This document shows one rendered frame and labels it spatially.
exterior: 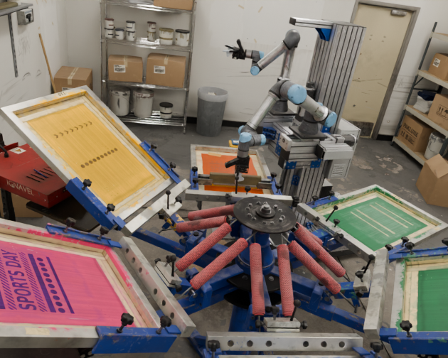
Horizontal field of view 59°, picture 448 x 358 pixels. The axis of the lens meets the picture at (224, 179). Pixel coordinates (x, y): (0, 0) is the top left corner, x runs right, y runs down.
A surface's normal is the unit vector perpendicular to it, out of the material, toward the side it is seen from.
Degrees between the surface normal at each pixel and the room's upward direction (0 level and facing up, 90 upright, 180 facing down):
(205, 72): 90
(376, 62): 90
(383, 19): 90
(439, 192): 90
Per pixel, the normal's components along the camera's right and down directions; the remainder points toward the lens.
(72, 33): 0.09, 0.48
